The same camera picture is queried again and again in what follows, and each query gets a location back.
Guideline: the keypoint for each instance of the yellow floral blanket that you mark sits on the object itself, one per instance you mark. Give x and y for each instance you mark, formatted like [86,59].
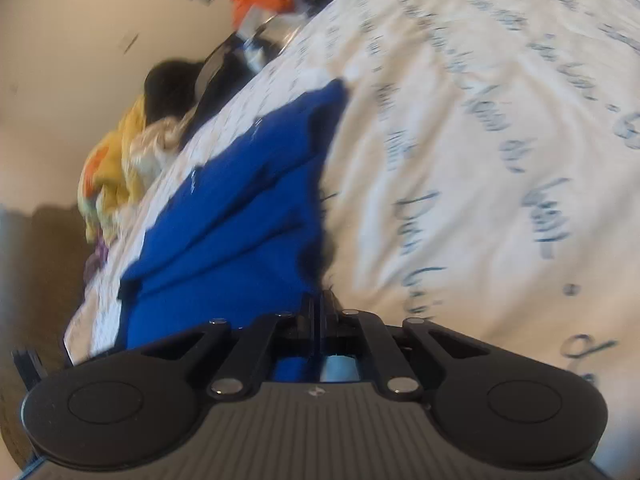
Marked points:
[112,170]

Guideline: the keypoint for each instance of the white script-printed bed cover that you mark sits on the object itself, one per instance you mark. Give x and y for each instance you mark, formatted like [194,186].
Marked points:
[475,135]

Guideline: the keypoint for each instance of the white satin cloth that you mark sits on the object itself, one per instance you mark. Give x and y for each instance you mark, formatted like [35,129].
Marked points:
[150,147]

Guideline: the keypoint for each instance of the small black box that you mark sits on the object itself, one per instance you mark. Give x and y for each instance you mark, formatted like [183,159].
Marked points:
[27,365]

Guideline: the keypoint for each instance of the blue fleece garment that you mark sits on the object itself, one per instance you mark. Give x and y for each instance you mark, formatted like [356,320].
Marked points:
[240,220]

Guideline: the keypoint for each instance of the silver plastic bag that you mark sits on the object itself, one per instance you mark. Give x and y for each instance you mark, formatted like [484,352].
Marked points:
[265,35]

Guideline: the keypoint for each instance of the dark jacket with grey stripe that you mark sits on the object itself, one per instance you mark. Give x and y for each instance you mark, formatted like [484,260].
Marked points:
[222,75]

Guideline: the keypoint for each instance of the brown upholstered furniture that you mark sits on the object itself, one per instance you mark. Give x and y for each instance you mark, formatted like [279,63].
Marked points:
[40,270]

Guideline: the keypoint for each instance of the black fluffy cloth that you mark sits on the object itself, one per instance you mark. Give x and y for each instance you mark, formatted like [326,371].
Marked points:
[167,87]

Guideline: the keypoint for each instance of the purple cloth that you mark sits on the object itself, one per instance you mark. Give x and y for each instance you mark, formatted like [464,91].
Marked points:
[97,257]

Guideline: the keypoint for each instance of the wall switch plate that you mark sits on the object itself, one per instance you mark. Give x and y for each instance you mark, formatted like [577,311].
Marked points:
[131,43]

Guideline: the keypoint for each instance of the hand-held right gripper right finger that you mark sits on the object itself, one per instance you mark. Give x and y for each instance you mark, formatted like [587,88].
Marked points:
[327,322]

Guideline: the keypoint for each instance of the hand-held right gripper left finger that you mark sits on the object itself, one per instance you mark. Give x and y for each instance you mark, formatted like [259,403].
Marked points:
[307,322]

